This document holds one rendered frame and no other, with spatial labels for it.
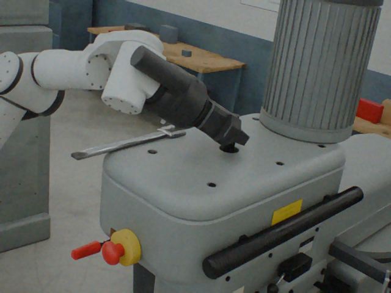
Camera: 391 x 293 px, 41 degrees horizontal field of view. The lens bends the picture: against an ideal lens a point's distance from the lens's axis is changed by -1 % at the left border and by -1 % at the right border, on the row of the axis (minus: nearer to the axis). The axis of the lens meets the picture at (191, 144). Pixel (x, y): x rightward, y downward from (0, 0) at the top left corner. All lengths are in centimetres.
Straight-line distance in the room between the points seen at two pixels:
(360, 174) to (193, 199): 64
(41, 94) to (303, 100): 50
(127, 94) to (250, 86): 558
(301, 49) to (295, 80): 6
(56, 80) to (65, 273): 291
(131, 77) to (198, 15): 608
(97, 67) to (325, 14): 43
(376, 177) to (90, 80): 78
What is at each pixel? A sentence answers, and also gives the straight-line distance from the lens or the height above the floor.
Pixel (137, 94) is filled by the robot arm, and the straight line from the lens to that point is 80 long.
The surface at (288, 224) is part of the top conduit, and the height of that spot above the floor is 181.
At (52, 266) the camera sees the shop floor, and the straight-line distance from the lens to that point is 384.
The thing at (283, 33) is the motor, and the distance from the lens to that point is 106.
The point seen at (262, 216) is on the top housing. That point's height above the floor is 182.
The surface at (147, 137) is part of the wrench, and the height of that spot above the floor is 190.
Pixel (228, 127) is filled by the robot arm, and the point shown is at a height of 196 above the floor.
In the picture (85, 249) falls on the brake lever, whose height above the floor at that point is 171.
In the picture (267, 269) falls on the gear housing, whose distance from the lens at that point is 103.
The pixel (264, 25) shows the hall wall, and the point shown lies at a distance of 618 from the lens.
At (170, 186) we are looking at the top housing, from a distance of 80.
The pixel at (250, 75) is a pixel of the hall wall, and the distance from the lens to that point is 633.
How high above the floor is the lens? 225
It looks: 22 degrees down
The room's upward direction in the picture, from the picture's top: 7 degrees clockwise
